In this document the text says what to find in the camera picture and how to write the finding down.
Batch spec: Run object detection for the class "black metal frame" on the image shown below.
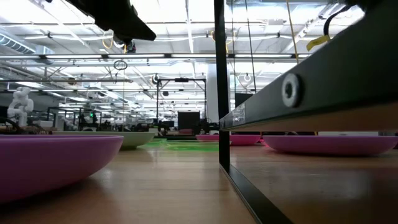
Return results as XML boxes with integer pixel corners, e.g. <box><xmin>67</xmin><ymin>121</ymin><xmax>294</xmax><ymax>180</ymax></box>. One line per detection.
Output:
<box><xmin>213</xmin><ymin>0</ymin><xmax>398</xmax><ymax>224</ymax></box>

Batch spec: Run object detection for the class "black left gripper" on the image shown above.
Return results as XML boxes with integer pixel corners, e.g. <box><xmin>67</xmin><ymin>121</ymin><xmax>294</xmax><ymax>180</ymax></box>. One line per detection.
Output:
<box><xmin>67</xmin><ymin>0</ymin><xmax>157</xmax><ymax>41</ymax></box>

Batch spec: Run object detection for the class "white robot figure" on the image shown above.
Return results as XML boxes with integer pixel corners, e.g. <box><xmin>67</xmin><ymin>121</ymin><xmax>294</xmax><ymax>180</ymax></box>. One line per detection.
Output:
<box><xmin>6</xmin><ymin>86</ymin><xmax>34</xmax><ymax>128</ymax></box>

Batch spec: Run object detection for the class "black background screen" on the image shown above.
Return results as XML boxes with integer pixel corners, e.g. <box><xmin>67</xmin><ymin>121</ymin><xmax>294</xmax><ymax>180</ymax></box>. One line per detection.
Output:
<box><xmin>177</xmin><ymin>111</ymin><xmax>201</xmax><ymax>131</ymax></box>

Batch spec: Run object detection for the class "dark background workstation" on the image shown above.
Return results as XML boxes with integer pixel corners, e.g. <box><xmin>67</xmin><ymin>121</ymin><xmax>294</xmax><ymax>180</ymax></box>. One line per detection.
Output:
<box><xmin>46</xmin><ymin>106</ymin><xmax>103</xmax><ymax>132</ymax></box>

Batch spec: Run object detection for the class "small translucent green plate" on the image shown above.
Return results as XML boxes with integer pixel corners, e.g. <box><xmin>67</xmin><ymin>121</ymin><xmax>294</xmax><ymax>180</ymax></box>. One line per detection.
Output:
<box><xmin>144</xmin><ymin>139</ymin><xmax>220</xmax><ymax>152</ymax></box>

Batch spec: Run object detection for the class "grey ventilation duct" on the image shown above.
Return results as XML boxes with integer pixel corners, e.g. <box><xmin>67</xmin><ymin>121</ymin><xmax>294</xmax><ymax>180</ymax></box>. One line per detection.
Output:
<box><xmin>0</xmin><ymin>32</ymin><xmax>37</xmax><ymax>55</ymax></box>

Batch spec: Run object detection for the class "dark background panel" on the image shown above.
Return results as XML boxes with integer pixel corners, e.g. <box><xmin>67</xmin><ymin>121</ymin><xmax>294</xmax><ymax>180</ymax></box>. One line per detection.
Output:
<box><xmin>234</xmin><ymin>92</ymin><xmax>253</xmax><ymax>108</ymax></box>

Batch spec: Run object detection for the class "black cable bundle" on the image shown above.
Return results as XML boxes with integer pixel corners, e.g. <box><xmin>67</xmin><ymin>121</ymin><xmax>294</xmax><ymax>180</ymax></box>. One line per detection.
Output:
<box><xmin>0</xmin><ymin>116</ymin><xmax>47</xmax><ymax>135</ymax></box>

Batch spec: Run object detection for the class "silver shelf bolt washer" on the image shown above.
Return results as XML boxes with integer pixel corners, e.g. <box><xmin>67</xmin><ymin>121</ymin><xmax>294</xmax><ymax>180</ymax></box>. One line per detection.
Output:
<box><xmin>281</xmin><ymin>73</ymin><xmax>301</xmax><ymax>108</ymax></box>

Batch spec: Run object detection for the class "large pink plastic plate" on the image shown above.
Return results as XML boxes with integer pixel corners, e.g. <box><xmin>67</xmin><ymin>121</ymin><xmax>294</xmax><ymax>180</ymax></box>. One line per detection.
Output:
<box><xmin>262</xmin><ymin>134</ymin><xmax>398</xmax><ymax>157</ymax></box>
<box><xmin>195</xmin><ymin>134</ymin><xmax>261</xmax><ymax>147</ymax></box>

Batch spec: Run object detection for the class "black ceiling-hung device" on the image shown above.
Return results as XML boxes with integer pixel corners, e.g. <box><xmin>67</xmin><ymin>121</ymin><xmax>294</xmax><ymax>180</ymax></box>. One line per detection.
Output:
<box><xmin>112</xmin><ymin>34</ymin><xmax>137</xmax><ymax>54</ymax></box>

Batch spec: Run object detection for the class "hanging black cable ring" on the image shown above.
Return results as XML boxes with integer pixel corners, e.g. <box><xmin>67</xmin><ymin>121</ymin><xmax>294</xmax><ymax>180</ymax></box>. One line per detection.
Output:
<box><xmin>113</xmin><ymin>59</ymin><xmax>128</xmax><ymax>71</ymax></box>

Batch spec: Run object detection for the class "large mint green plate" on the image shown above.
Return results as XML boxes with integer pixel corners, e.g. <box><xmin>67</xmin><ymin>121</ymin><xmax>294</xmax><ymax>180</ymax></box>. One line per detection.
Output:
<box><xmin>52</xmin><ymin>130</ymin><xmax>155</xmax><ymax>151</ymax></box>

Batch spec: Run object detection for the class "yellow cable tag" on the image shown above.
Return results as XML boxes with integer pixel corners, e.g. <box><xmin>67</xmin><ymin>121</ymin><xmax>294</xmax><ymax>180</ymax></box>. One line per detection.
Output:
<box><xmin>306</xmin><ymin>34</ymin><xmax>331</xmax><ymax>52</ymax></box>

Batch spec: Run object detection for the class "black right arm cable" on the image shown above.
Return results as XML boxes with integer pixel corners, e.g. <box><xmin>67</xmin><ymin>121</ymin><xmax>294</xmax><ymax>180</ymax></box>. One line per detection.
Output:
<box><xmin>323</xmin><ymin>4</ymin><xmax>352</xmax><ymax>37</ymax></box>

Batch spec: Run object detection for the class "black hanging cable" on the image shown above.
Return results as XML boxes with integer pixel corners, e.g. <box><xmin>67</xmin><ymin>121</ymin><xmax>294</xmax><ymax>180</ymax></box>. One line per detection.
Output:
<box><xmin>244</xmin><ymin>0</ymin><xmax>257</xmax><ymax>94</ymax></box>

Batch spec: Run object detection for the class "large purple plastic plate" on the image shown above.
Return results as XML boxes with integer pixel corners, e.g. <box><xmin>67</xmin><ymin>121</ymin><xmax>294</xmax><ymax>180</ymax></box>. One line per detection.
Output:
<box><xmin>0</xmin><ymin>134</ymin><xmax>124</xmax><ymax>203</ymax></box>

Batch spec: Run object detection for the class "yellow hanging cable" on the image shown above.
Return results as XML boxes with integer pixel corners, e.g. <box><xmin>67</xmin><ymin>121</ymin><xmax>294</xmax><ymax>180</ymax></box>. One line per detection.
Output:
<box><xmin>285</xmin><ymin>0</ymin><xmax>300</xmax><ymax>65</ymax></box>

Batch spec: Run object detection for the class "white shelf label sticker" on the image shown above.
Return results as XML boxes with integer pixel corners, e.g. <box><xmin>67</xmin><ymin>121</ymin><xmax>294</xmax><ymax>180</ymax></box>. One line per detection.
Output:
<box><xmin>231</xmin><ymin>103</ymin><xmax>246</xmax><ymax>127</ymax></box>

